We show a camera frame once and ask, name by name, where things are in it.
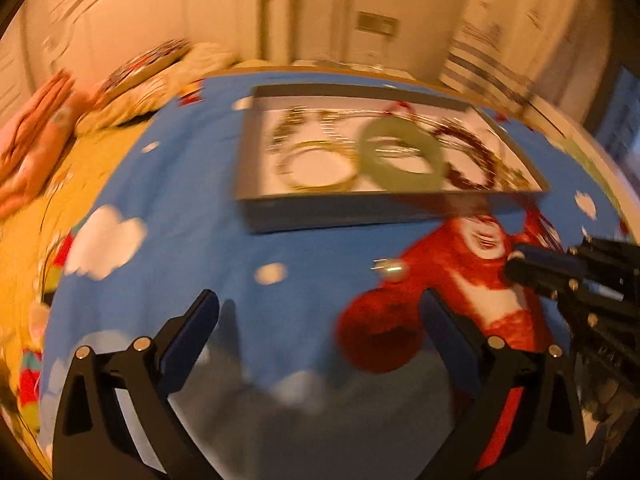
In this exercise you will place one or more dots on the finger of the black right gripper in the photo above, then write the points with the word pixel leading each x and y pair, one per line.
pixel 552 274

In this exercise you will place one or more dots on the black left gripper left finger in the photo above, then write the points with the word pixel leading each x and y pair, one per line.
pixel 91 437

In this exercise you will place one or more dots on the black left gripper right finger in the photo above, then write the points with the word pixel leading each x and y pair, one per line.
pixel 547 439

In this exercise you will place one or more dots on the pearl earring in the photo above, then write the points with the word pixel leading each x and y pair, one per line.
pixel 392 270

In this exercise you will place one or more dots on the green jade bangle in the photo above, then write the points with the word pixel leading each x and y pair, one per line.
pixel 390 137

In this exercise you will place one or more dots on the grey jewelry box tray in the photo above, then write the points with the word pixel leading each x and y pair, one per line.
pixel 323 155

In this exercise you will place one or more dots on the window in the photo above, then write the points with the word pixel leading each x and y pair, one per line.
pixel 618 133

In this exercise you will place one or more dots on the yellow cartoon bed sheet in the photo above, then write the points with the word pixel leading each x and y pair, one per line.
pixel 29 241

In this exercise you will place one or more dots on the white striped curtain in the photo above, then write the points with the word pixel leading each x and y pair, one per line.
pixel 507 51

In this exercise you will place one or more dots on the green gem brooch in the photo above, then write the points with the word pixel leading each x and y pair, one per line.
pixel 292 118

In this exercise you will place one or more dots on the folded pink blanket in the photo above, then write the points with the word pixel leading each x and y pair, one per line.
pixel 33 140

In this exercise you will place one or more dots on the embroidered floral pillow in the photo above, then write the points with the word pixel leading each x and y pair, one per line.
pixel 144 66

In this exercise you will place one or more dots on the yellow patterned pillow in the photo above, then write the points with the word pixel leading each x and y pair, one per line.
pixel 201 61

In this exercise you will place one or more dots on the white bed headboard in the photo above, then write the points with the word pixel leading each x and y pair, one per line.
pixel 91 38

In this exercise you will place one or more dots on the wall power socket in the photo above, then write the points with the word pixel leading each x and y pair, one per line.
pixel 377 24

